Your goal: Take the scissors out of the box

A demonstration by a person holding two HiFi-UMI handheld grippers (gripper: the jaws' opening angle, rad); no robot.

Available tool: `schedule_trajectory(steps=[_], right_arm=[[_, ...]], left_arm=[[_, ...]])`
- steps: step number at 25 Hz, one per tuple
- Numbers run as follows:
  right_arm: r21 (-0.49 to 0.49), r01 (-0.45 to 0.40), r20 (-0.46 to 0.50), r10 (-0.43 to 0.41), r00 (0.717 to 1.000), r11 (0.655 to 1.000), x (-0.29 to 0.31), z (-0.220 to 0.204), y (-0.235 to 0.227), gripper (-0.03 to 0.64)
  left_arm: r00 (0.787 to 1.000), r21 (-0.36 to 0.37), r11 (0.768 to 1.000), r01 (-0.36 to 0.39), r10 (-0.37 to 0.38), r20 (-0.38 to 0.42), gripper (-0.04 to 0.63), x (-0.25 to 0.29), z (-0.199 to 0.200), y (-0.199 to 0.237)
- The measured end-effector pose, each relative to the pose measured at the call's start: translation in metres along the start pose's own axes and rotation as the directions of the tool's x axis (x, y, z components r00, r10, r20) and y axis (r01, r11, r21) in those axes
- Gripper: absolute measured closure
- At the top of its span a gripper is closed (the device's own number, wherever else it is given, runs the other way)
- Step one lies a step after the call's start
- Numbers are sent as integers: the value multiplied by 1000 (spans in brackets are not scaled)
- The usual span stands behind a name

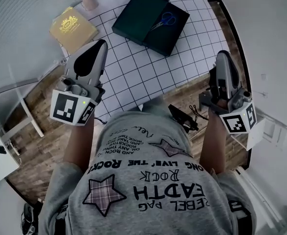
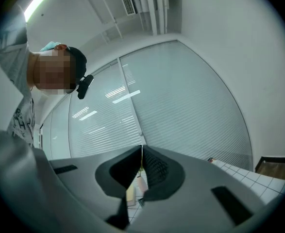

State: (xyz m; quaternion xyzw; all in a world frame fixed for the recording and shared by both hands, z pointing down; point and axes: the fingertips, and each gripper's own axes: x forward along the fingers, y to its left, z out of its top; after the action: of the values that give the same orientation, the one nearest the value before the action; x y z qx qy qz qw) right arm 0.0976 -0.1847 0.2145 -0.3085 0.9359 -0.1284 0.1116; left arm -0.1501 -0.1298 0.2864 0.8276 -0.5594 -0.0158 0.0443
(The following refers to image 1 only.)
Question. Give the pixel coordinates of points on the grey printed sweatshirt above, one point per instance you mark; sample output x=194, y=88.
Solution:
x=145, y=170

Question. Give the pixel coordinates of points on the person's right forearm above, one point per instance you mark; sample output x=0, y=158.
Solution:
x=213, y=146

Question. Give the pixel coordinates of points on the white stool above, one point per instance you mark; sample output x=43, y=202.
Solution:
x=255, y=136

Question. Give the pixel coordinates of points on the small black desk object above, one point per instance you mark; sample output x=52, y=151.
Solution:
x=1, y=149

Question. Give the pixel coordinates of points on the white wall socket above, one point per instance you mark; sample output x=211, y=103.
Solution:
x=264, y=95

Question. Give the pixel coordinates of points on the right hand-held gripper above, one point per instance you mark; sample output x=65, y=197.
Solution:
x=236, y=124

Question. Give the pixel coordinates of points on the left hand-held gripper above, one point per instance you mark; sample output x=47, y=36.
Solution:
x=62, y=105

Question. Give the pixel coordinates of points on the black waist-mounted device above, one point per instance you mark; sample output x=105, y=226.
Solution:
x=180, y=115

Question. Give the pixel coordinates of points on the dark green box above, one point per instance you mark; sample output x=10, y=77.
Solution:
x=165, y=40

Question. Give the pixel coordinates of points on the person's right hand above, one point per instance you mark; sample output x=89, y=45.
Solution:
x=222, y=102

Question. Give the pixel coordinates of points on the yellow gold-printed book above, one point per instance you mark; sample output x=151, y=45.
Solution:
x=72, y=30

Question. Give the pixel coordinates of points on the white grid tablecloth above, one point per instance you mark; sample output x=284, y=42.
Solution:
x=143, y=77

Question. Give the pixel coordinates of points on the black equipment pile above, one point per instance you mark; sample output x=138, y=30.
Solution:
x=30, y=217

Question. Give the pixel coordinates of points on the person's left forearm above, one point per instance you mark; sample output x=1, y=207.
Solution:
x=79, y=146

